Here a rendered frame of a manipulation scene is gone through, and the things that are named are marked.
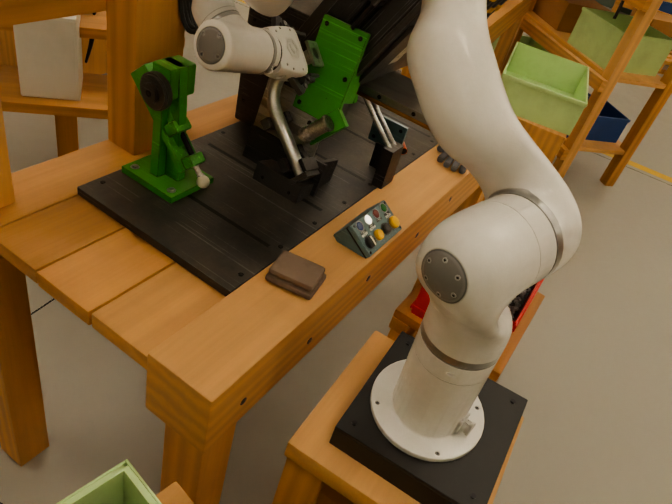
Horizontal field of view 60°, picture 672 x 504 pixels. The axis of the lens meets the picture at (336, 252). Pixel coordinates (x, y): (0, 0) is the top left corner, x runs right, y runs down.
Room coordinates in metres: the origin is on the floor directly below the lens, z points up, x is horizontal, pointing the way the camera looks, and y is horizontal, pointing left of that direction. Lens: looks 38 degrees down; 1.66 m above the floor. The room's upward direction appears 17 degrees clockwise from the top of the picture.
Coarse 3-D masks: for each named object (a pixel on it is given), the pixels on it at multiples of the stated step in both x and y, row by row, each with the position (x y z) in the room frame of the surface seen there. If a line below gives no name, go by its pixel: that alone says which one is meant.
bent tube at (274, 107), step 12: (312, 48) 1.22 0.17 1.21; (312, 60) 1.20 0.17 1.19; (276, 84) 1.22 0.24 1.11; (276, 96) 1.21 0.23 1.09; (276, 108) 1.20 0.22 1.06; (276, 120) 1.18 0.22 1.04; (288, 132) 1.18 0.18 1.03; (288, 144) 1.16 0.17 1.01; (288, 156) 1.15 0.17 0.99; (300, 156) 1.15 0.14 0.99; (300, 168) 1.13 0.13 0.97
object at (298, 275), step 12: (288, 252) 0.88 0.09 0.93; (276, 264) 0.84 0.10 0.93; (288, 264) 0.85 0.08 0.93; (300, 264) 0.86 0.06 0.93; (312, 264) 0.87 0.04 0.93; (276, 276) 0.82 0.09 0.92; (288, 276) 0.82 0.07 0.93; (300, 276) 0.83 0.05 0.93; (312, 276) 0.84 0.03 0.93; (324, 276) 0.87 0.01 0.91; (288, 288) 0.81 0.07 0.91; (300, 288) 0.81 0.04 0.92; (312, 288) 0.81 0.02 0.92
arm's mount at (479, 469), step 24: (408, 336) 0.77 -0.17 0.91; (384, 360) 0.70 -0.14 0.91; (360, 408) 0.59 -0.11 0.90; (504, 408) 0.67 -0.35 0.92; (336, 432) 0.55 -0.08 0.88; (360, 432) 0.55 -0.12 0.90; (504, 432) 0.62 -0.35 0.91; (360, 456) 0.53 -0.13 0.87; (384, 456) 0.52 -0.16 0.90; (408, 456) 0.53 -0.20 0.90; (480, 456) 0.57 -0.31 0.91; (504, 456) 0.58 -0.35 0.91; (408, 480) 0.51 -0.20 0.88; (432, 480) 0.50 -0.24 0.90; (456, 480) 0.51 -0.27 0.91; (480, 480) 0.53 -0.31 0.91
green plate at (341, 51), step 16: (320, 32) 1.26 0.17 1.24; (336, 32) 1.25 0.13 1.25; (352, 32) 1.24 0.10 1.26; (320, 48) 1.25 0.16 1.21; (336, 48) 1.24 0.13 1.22; (352, 48) 1.23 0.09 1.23; (336, 64) 1.22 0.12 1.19; (352, 64) 1.21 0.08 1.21; (320, 80) 1.22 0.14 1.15; (336, 80) 1.21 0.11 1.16; (352, 80) 1.21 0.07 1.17; (304, 96) 1.22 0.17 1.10; (320, 96) 1.21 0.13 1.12; (336, 96) 1.20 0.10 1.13; (352, 96) 1.26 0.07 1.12; (320, 112) 1.20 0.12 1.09
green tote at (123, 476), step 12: (120, 468) 0.36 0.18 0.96; (132, 468) 0.36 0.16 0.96; (96, 480) 0.33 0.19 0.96; (108, 480) 0.34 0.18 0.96; (120, 480) 0.35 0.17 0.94; (132, 480) 0.35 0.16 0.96; (84, 492) 0.32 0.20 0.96; (96, 492) 0.32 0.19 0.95; (108, 492) 0.34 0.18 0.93; (120, 492) 0.35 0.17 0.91; (132, 492) 0.34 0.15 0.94; (144, 492) 0.34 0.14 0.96
